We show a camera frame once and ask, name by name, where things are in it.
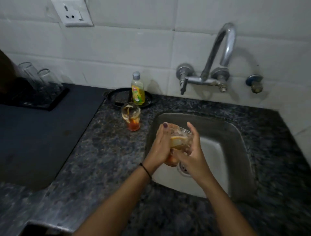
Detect person's right hand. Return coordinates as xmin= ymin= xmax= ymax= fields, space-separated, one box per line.
xmin=173 ymin=122 xmax=216 ymax=187

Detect person's left hand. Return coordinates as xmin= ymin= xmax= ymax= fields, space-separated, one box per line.
xmin=142 ymin=122 xmax=175 ymax=175

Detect clear drinking glass with residue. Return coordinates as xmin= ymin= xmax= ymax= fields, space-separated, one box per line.
xmin=164 ymin=125 xmax=194 ymax=168
xmin=121 ymin=102 xmax=141 ymax=132

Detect person's left forearm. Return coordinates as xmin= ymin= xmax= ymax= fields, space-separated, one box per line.
xmin=73 ymin=167 xmax=152 ymax=236

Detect person's right forearm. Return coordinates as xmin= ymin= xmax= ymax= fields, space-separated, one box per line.
xmin=200 ymin=176 xmax=258 ymax=236

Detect sink drain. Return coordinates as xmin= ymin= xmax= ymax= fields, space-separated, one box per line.
xmin=177 ymin=161 xmax=193 ymax=178

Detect black wristband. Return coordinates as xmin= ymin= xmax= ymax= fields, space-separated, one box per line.
xmin=139 ymin=163 xmax=152 ymax=180

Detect lemon peel pieces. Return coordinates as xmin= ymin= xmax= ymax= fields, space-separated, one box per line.
xmin=122 ymin=105 xmax=140 ymax=122

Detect yellow dish soap bottle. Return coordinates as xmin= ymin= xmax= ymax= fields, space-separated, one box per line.
xmin=131 ymin=71 xmax=146 ymax=106

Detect steel sink basin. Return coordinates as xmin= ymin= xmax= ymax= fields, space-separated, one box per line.
xmin=145 ymin=112 xmax=256 ymax=203

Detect black round plate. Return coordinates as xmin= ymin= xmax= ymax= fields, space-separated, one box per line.
xmin=106 ymin=88 xmax=156 ymax=109

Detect dark blue counter mat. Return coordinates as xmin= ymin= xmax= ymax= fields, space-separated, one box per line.
xmin=0 ymin=83 xmax=108 ymax=193

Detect clear upturned glass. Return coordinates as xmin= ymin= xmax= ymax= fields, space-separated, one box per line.
xmin=18 ymin=62 xmax=44 ymax=92
xmin=37 ymin=68 xmax=64 ymax=98

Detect black square tray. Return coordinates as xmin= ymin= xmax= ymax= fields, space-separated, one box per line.
xmin=0 ymin=77 xmax=70 ymax=112

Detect dark brown object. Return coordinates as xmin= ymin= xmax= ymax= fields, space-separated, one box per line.
xmin=0 ymin=50 xmax=18 ymax=94

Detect chrome wall faucet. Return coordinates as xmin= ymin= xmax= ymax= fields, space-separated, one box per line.
xmin=176 ymin=23 xmax=237 ymax=96

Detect white wall power socket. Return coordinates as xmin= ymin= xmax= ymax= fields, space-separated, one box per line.
xmin=51 ymin=0 xmax=94 ymax=27

